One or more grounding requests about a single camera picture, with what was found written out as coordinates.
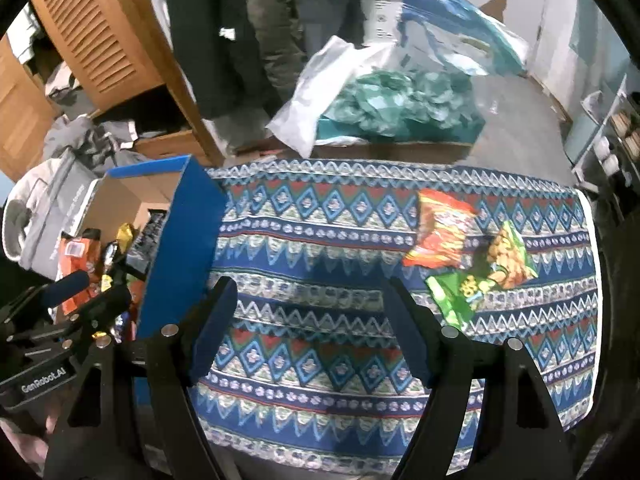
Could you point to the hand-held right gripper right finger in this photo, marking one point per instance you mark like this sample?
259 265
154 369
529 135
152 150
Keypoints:
410 340

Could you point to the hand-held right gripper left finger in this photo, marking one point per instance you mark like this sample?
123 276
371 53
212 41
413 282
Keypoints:
215 330

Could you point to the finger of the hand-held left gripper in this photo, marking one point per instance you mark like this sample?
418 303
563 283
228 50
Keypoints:
65 287
102 310

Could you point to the orange-red snack packet white label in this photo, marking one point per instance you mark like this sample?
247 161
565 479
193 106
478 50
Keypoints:
75 255

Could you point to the orange snack bag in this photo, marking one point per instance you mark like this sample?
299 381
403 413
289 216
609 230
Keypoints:
134 296

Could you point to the green snack packet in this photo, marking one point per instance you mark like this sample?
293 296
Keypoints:
465 292

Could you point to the dark blue snack packet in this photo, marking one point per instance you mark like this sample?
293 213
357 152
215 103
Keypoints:
145 245

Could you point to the yellow snack packet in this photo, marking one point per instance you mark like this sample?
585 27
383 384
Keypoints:
125 235

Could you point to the blue cardboard box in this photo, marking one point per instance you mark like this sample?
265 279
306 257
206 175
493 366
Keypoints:
185 240

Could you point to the red striped snack bag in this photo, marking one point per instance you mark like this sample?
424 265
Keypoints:
440 230

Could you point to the person's left hand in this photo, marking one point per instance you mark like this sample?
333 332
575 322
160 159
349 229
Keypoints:
25 440

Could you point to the grey bag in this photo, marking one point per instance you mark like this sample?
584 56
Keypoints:
55 200

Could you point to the blue patterned tablecloth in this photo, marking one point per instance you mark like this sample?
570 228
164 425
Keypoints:
325 240

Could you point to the pile of grey clothes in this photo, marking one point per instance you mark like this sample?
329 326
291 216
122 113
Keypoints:
90 130

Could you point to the crumpled teal plastic bag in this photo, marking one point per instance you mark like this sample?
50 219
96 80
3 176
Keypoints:
400 105

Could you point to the white plastic bag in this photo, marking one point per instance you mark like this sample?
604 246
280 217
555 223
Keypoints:
320 100

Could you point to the grey shelf rack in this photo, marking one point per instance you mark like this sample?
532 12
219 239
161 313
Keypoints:
615 140

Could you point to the black jacket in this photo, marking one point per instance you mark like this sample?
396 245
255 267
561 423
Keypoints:
210 35

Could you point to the olive jacket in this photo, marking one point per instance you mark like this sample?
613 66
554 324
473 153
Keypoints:
275 20

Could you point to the blue plastic bag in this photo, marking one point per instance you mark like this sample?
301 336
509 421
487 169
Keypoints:
450 15

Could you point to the light blue cabinet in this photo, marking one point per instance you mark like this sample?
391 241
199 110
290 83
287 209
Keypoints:
595 60

